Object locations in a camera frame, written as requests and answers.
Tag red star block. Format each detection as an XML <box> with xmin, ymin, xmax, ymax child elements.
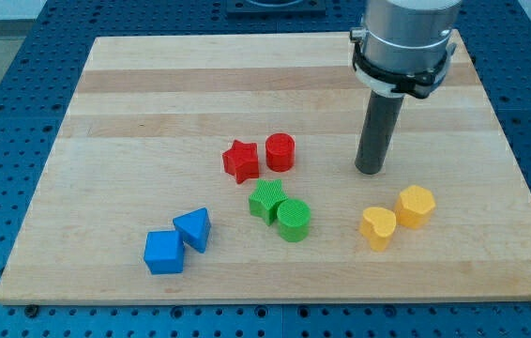
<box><xmin>222</xmin><ymin>140</ymin><xmax>260</xmax><ymax>184</ymax></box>

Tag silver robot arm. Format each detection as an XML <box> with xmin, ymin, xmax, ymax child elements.
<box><xmin>350</xmin><ymin>0</ymin><xmax>462</xmax><ymax>175</ymax></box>

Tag wooden board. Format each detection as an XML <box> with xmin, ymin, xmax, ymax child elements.
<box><xmin>0</xmin><ymin>32</ymin><xmax>531</xmax><ymax>305</ymax></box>

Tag green star block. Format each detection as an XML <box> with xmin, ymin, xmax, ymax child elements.
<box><xmin>248</xmin><ymin>178</ymin><xmax>288</xmax><ymax>225</ymax></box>

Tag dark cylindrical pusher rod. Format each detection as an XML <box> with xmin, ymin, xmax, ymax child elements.
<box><xmin>355</xmin><ymin>92</ymin><xmax>403</xmax><ymax>175</ymax></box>

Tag blue cube block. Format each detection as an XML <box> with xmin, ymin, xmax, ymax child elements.
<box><xmin>144</xmin><ymin>230</ymin><xmax>185</xmax><ymax>274</ymax></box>

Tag red cylinder block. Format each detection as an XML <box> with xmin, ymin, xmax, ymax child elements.
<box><xmin>265</xmin><ymin>133</ymin><xmax>296</xmax><ymax>172</ymax></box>

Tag green cylinder block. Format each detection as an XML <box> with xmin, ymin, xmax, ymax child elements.
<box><xmin>277</xmin><ymin>199</ymin><xmax>311</xmax><ymax>242</ymax></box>

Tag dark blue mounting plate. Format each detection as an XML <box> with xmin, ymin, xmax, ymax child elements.
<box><xmin>225</xmin><ymin>0</ymin><xmax>326</xmax><ymax>16</ymax></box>

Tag yellow heart block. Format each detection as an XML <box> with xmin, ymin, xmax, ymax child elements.
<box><xmin>358</xmin><ymin>207</ymin><xmax>397</xmax><ymax>252</ymax></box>

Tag blue triangle block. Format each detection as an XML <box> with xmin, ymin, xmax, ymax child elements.
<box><xmin>173</xmin><ymin>207</ymin><xmax>211</xmax><ymax>254</ymax></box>

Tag yellow hexagon block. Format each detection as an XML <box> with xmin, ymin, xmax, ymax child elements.
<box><xmin>394</xmin><ymin>185</ymin><xmax>436</xmax><ymax>229</ymax></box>

